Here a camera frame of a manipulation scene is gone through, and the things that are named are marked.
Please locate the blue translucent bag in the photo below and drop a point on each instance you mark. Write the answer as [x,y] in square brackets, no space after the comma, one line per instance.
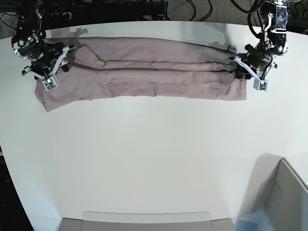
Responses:
[256,221]

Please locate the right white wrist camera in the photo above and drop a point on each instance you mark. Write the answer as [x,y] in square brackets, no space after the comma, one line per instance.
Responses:
[49,83]

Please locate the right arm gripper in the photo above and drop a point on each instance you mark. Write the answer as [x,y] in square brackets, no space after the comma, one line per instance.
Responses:
[47,60]

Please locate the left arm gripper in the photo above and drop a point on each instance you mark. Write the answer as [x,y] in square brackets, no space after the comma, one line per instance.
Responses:
[254,63]

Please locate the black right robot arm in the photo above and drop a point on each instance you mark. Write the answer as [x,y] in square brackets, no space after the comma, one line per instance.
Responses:
[29,44]

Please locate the pink T-shirt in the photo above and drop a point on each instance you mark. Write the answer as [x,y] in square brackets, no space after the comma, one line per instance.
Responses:
[111,67]

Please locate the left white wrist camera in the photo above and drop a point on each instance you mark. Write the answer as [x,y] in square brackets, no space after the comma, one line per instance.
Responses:
[260,85]

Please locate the grey tray bottom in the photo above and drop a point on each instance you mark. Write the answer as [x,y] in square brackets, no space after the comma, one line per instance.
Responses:
[100,221]

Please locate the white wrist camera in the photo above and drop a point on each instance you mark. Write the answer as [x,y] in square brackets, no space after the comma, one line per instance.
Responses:
[260,85]
[49,83]

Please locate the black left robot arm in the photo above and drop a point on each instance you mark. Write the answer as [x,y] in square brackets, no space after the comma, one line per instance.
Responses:
[267,20]

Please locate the grey box right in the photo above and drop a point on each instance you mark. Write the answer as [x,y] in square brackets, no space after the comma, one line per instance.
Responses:
[284,199]

